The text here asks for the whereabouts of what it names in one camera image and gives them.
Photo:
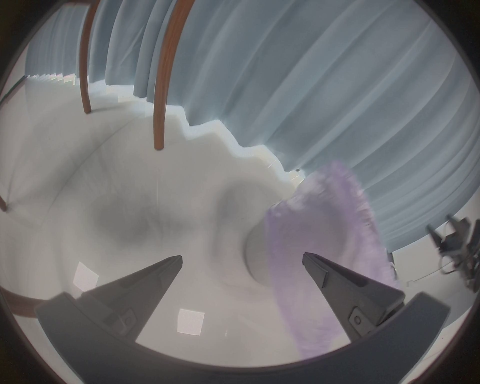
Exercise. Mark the white trash bin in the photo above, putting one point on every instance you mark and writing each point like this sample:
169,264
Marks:
257,255

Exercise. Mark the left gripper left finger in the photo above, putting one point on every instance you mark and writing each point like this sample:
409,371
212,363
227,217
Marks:
138,296

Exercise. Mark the pale blue curtain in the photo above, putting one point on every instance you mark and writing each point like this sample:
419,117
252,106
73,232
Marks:
300,75

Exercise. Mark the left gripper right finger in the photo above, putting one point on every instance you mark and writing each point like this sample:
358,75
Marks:
352,296

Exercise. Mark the white chair with wooden legs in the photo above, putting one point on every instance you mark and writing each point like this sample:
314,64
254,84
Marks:
159,112

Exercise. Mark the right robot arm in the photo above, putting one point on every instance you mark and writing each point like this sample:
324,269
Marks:
473,275

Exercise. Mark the purple plastic bag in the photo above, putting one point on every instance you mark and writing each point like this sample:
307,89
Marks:
337,210

